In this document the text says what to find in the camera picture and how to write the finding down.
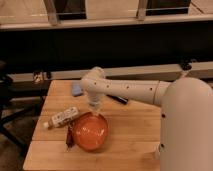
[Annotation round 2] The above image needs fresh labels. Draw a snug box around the orange ceramic bowl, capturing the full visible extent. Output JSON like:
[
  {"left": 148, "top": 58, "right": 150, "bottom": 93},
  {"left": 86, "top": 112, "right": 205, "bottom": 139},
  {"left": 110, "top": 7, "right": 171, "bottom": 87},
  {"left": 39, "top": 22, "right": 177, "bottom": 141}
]
[{"left": 72, "top": 112, "right": 108, "bottom": 151}]

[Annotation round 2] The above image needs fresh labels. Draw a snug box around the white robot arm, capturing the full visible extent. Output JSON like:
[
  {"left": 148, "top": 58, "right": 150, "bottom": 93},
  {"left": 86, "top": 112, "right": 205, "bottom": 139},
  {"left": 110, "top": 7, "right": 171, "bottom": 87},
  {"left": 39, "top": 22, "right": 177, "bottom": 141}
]
[{"left": 80, "top": 67, "right": 213, "bottom": 171}]

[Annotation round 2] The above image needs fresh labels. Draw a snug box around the blue sponge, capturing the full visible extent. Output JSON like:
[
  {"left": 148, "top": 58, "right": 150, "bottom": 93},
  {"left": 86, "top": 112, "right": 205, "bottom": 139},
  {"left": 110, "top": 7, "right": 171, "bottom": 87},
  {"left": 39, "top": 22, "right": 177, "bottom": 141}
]
[{"left": 71, "top": 82, "right": 83, "bottom": 97}]

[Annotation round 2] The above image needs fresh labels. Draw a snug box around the white plastic bottle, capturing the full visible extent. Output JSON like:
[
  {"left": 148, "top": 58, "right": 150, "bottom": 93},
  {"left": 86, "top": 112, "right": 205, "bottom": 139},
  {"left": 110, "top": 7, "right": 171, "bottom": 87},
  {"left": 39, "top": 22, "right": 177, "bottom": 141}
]
[{"left": 43, "top": 107, "right": 79, "bottom": 129}]

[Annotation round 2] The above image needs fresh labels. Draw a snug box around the black marker pen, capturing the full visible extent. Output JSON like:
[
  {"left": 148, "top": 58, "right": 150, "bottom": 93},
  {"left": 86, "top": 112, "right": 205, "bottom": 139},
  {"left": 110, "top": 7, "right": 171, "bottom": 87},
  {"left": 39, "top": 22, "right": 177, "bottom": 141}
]
[{"left": 107, "top": 95, "right": 128, "bottom": 105}]

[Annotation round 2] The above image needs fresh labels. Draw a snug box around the black office chair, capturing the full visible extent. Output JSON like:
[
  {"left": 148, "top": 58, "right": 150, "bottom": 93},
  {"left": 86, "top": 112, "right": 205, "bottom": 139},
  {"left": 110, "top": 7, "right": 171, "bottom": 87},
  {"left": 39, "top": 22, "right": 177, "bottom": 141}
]
[{"left": 0, "top": 60, "right": 36, "bottom": 156}]

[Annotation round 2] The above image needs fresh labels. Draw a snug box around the metal railing frame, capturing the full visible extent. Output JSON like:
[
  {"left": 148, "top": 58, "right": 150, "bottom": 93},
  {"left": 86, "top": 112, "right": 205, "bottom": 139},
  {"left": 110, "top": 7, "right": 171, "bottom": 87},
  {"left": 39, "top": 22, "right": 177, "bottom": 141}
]
[{"left": 0, "top": 0, "right": 213, "bottom": 30}]

